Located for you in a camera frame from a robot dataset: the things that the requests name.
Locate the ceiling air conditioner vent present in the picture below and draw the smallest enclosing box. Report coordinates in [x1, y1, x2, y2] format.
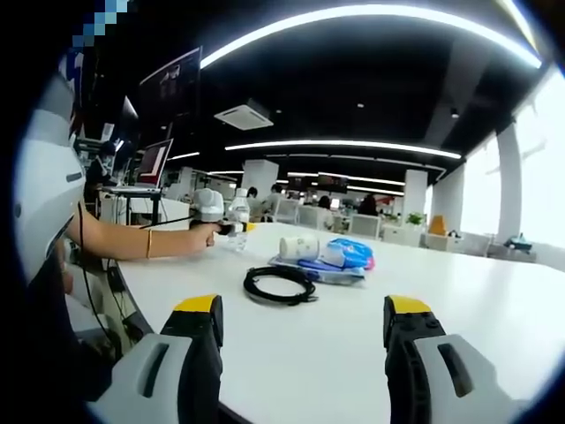
[214, 99, 275, 132]

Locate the long ceiling light strip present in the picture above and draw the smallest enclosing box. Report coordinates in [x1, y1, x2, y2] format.
[224, 140, 463, 160]
[200, 4, 543, 71]

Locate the white worn chest device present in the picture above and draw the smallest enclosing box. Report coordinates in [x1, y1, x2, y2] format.
[12, 72, 86, 284]

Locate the blue tissue pack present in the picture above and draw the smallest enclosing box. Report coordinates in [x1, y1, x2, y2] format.
[325, 237, 377, 271]

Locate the dark teal object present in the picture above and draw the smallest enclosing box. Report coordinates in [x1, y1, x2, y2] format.
[505, 233, 538, 251]

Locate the clear water bottle red label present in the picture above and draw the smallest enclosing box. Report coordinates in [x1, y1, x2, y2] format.
[226, 188, 252, 254]

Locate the black device cable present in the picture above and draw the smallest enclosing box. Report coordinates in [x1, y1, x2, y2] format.
[77, 201, 120, 350]

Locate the hanging wall screen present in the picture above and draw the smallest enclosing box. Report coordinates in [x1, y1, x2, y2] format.
[317, 173, 350, 193]

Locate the person's left hand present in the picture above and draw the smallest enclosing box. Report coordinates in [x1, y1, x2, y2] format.
[186, 223, 221, 257]

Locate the open laptop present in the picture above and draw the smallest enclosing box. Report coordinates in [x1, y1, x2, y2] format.
[135, 138, 175, 193]

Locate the white tabletop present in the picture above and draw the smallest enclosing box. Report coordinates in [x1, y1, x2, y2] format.
[117, 222, 565, 424]

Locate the white office chair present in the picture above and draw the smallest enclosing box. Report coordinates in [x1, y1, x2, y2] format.
[350, 214, 383, 240]
[275, 198, 302, 224]

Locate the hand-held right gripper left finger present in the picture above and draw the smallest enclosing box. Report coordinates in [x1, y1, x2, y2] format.
[87, 294, 224, 424]

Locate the cream paper cup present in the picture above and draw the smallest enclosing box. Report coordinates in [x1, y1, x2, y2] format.
[278, 233, 320, 262]

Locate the clear plastic bag blue item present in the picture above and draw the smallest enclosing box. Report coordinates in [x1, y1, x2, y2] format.
[267, 254, 368, 287]

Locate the large black monitor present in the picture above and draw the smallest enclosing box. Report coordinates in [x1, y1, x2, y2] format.
[138, 46, 202, 134]

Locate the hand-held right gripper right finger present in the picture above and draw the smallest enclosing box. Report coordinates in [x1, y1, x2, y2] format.
[382, 295, 529, 424]

